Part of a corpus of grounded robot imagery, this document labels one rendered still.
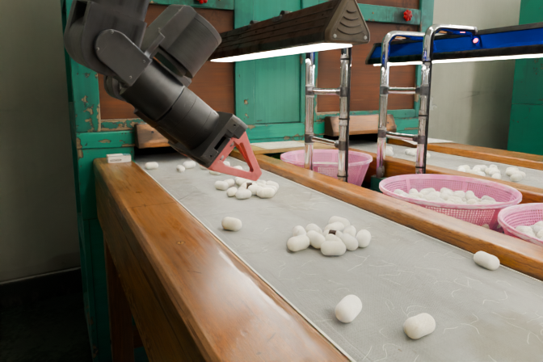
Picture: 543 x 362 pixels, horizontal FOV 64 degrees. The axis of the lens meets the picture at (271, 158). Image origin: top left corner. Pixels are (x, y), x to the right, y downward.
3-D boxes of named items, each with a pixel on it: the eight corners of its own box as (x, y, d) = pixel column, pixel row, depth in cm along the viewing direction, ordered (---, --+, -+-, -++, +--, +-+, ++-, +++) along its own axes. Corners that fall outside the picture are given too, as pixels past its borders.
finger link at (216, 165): (258, 152, 63) (211, 111, 59) (281, 159, 57) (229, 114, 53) (230, 190, 62) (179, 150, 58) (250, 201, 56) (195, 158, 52)
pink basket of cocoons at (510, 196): (494, 270, 71) (498, 214, 70) (353, 233, 89) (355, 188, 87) (532, 230, 91) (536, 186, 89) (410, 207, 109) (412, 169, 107)
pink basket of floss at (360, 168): (363, 203, 112) (364, 166, 110) (267, 194, 121) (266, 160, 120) (376, 182, 136) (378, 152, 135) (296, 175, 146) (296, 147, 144)
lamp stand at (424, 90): (421, 206, 109) (432, 21, 102) (369, 189, 127) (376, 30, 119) (473, 197, 118) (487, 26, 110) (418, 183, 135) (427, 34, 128)
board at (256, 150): (254, 154, 133) (254, 150, 132) (235, 148, 146) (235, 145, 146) (343, 147, 147) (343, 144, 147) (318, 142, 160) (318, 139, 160)
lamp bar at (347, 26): (329, 41, 66) (330, -9, 65) (203, 61, 121) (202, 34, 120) (371, 44, 70) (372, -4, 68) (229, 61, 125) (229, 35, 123)
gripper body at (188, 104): (216, 117, 60) (174, 82, 57) (245, 124, 51) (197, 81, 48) (187, 155, 59) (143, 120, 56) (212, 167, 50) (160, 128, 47)
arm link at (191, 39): (64, 40, 48) (86, 49, 41) (130, -36, 50) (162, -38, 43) (144, 107, 56) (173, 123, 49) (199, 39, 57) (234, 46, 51)
